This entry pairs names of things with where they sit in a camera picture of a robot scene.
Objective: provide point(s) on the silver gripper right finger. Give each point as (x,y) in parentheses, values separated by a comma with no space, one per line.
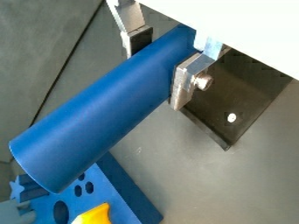
(189,74)

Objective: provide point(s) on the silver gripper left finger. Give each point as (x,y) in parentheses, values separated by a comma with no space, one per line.
(135,32)

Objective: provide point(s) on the long blue cylinder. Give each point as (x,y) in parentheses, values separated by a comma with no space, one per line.
(72,137)

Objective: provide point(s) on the blue peg board base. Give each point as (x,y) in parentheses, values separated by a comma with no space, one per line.
(103,184)

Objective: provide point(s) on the black curved cradle stand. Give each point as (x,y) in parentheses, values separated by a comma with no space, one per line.
(246,85)

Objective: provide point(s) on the yellow notched block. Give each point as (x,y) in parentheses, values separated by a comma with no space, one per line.
(93,216)

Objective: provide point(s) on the blue star peg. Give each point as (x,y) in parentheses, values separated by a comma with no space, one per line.
(16,190)

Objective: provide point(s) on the tall light blue block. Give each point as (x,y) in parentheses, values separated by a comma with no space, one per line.
(16,213)

